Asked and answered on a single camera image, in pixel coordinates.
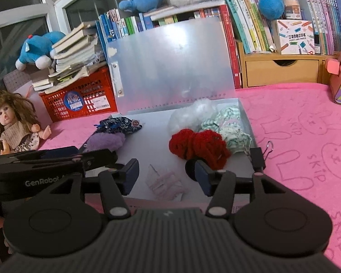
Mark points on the red knitted scrunchie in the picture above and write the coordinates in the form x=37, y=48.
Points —
x=206, y=145

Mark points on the navy floral scrunchie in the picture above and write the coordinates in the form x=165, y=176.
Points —
x=120, y=124

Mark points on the small white patterned box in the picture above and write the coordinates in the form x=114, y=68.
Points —
x=293, y=37

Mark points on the green checkered scrunchie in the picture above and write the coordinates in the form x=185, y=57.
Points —
x=227, y=123

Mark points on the row of upright books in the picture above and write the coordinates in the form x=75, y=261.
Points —
x=241, y=21

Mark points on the translucent plastic file box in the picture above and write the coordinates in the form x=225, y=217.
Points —
x=157, y=71

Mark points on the brown haired baby doll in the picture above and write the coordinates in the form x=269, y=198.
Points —
x=20, y=130

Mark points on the black binder clips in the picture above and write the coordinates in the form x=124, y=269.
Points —
x=258, y=157

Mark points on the pink white paper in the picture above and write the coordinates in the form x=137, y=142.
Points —
x=164, y=184

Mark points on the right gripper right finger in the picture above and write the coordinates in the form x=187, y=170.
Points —
x=220, y=186

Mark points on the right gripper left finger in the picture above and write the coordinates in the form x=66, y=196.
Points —
x=115, y=185

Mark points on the stack of books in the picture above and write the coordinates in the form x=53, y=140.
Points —
x=77, y=55

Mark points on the pink bunny print blanket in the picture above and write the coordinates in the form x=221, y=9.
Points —
x=304, y=125

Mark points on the white fluffy scrunchie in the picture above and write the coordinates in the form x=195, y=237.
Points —
x=191, y=117

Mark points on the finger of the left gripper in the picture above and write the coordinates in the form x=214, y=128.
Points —
x=82, y=161
x=39, y=154

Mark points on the wooden drawer organizer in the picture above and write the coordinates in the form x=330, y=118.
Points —
x=259, y=69

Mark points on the black round puck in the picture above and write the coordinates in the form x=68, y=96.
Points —
x=190, y=168

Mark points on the red plastic crate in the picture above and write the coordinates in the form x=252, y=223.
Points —
x=89, y=95

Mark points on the blue plush toy left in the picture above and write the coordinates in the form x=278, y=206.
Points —
x=38, y=50

